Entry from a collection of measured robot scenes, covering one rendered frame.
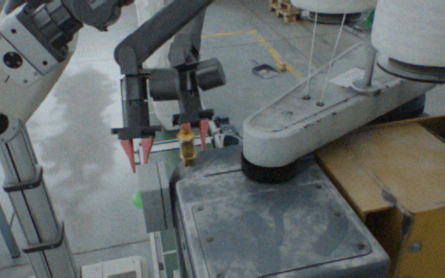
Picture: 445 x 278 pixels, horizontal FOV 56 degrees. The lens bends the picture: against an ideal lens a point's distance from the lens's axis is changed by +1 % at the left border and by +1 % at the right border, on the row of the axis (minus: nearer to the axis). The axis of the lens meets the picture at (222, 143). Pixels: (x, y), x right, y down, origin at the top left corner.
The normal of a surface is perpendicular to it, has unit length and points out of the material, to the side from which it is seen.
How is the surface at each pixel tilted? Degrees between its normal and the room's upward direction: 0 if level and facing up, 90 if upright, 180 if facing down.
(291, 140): 90
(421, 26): 82
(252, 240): 0
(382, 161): 0
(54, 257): 90
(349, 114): 90
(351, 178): 0
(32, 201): 90
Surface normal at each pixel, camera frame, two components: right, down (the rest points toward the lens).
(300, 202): -0.04, -0.85
